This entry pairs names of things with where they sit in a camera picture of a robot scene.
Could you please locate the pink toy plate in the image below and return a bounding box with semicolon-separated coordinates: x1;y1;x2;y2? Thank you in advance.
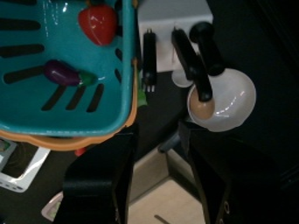
40;191;64;223

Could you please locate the black-handled toy fork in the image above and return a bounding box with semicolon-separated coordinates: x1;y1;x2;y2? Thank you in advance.
141;28;158;93

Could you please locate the black-handled white toy ladle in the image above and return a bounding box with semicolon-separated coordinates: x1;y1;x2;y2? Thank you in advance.
185;21;257;133

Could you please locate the white utensil holder block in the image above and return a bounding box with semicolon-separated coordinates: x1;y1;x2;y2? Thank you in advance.
136;0;214;74

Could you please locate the white toy stove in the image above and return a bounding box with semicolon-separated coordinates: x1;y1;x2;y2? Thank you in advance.
0;137;52;193

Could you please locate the green toy vegetable piece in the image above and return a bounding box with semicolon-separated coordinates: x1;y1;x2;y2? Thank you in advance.
136;86;149;109

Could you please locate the purple toy eggplant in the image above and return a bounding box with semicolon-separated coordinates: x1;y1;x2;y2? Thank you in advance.
41;59;98;88

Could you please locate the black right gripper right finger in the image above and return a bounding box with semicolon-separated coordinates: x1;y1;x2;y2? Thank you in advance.
177;120;249;224

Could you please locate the grey-blue toy handle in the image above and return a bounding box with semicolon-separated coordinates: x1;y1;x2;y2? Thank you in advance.
156;131;182;154

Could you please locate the small white utensil head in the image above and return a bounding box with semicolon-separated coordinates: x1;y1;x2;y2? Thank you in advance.
170;66;194;88

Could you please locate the teal toy basket orange handle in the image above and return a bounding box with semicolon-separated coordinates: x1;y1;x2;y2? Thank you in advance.
0;0;140;152

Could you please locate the black-handled tan toy spoon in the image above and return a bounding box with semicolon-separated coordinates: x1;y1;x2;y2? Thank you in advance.
170;27;216;121

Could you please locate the small red toy piece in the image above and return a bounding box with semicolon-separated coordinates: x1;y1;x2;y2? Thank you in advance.
73;147;88;158

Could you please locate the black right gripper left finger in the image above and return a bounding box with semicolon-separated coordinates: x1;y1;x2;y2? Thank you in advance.
52;123;140;224

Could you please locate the red toy strawberry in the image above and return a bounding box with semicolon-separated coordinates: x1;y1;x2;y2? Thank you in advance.
77;3;118;47

